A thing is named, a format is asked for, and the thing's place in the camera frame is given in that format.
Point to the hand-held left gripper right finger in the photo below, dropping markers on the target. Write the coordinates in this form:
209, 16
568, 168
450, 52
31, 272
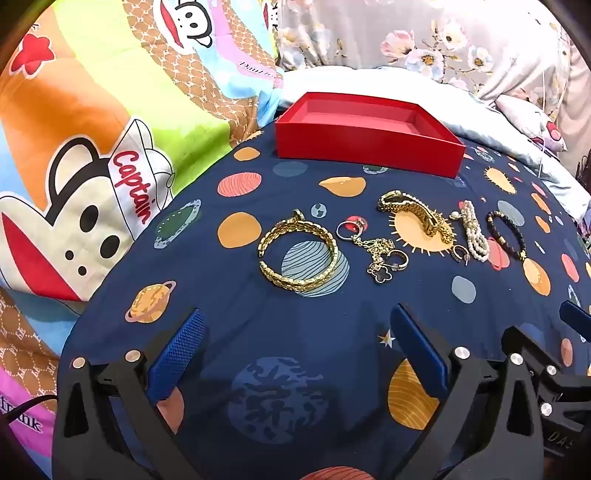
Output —
418, 350

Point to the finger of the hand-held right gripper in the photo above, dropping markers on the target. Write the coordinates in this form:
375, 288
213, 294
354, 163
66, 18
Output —
575, 316
517, 340

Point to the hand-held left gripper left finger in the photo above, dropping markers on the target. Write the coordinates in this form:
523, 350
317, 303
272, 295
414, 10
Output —
178, 355

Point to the gold hoop earring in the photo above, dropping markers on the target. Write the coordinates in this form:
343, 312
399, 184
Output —
405, 261

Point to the gold wristwatch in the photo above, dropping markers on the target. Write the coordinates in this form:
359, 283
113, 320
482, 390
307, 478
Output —
415, 212

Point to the gold link bangle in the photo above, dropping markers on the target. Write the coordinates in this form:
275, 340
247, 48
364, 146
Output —
295, 281

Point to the red cardboard box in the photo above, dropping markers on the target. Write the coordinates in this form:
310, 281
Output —
369, 152

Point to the navy planet print sheet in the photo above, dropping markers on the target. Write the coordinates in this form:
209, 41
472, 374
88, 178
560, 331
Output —
277, 332

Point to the small dark hoop earring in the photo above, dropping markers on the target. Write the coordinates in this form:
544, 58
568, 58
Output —
456, 253

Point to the pink plush pillow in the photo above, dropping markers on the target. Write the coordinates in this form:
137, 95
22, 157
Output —
549, 134

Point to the light blue pillow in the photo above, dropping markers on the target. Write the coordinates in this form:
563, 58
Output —
498, 124

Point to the pale pink cloth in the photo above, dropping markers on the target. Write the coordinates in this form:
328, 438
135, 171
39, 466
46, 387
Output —
577, 92

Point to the cartoon monkey blanket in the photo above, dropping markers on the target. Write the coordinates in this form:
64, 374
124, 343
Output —
92, 92

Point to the grey floral cloth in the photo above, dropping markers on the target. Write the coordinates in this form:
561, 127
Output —
369, 32

